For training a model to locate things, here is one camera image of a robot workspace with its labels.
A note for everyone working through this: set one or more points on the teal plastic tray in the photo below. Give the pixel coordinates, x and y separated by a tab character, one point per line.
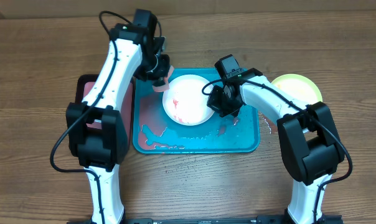
154	132

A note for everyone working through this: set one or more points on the red and green sponge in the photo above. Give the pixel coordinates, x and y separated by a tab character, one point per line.
163	84

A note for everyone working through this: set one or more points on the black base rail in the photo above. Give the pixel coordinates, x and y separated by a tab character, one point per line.
206	221

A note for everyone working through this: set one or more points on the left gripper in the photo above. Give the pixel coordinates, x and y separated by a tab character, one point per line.
160	76

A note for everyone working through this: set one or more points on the white plate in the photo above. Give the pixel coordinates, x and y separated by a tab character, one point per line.
184	101

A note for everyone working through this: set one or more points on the yellow-green plate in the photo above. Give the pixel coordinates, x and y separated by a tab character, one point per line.
299	87

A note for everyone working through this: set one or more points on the black tray with red mat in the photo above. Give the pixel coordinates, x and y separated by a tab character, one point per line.
125	102

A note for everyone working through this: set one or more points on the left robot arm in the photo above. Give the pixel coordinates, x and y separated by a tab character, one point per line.
97	135

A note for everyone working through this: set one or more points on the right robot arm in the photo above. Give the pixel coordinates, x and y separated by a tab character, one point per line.
311	148

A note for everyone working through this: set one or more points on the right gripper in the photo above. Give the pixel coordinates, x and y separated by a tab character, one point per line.
220	106

